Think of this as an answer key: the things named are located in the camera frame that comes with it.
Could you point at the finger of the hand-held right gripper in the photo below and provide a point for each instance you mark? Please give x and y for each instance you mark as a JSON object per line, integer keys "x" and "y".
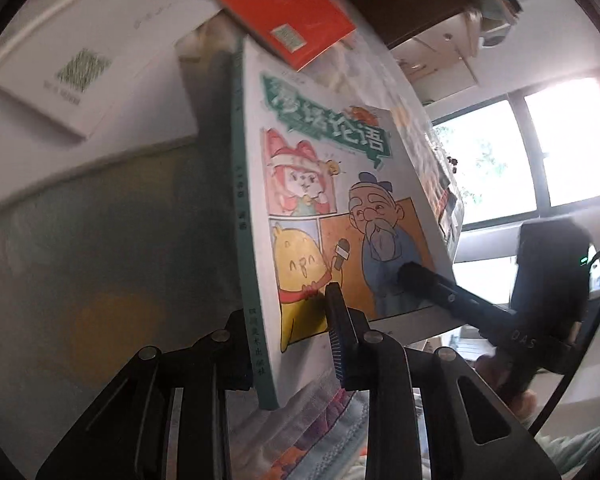
{"x": 445, "y": 295}

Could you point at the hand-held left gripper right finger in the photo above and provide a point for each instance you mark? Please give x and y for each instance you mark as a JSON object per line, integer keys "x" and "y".
{"x": 336, "y": 355}

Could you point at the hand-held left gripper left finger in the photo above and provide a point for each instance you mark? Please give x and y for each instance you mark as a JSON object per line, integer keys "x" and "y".
{"x": 230, "y": 355}

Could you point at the comic cover book teal spine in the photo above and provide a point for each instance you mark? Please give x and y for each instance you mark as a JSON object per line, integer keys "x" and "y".
{"x": 305, "y": 185}

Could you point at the person's right hand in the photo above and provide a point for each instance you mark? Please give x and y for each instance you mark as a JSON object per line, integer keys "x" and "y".
{"x": 490, "y": 370}

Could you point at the glass window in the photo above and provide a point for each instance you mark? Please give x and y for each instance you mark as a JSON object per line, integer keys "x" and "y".
{"x": 490, "y": 160}

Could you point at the red book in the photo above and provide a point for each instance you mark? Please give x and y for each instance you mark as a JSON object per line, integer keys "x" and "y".
{"x": 280, "y": 5}

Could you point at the white book green code print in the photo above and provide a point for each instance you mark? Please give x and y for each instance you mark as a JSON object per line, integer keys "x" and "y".
{"x": 80, "y": 35}

